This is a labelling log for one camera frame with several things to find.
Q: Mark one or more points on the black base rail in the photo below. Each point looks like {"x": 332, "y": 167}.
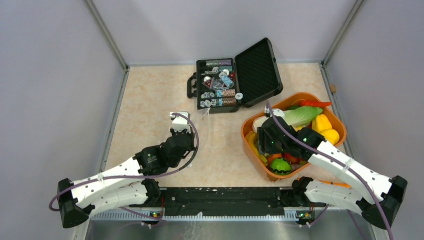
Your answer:
{"x": 228, "y": 201}

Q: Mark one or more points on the toy yellow banana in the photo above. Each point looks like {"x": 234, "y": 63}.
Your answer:
{"x": 252, "y": 140}

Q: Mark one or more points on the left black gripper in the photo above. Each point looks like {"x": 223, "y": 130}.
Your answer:
{"x": 192, "y": 147}

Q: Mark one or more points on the toy red chili pepper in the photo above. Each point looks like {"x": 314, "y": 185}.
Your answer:
{"x": 315, "y": 104}

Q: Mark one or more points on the toy orange fruit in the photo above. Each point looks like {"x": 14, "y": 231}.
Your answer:
{"x": 272, "y": 157}

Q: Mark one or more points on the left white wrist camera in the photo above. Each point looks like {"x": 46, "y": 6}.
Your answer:
{"x": 180, "y": 124}

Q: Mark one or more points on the toy yellow bell pepper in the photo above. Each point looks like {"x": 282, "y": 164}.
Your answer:
{"x": 321, "y": 123}

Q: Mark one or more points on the toy green white cabbage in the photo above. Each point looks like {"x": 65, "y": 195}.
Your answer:
{"x": 301, "y": 116}

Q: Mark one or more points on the toy red apple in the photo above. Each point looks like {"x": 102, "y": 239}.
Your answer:
{"x": 291, "y": 159}

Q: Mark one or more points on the black poker chip case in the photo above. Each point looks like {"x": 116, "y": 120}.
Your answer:
{"x": 224, "y": 85}

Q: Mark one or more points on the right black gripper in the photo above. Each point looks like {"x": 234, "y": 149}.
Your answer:
{"x": 264, "y": 145}

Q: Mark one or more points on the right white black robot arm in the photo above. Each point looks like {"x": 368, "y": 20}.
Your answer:
{"x": 376, "y": 197}

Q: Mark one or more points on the toy orange carrot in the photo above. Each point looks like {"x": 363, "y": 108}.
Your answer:
{"x": 337, "y": 184}

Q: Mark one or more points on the clear zip top bag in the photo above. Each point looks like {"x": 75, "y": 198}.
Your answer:
{"x": 203, "y": 124}

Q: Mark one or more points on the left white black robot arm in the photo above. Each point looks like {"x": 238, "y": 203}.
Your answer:
{"x": 133, "y": 182}

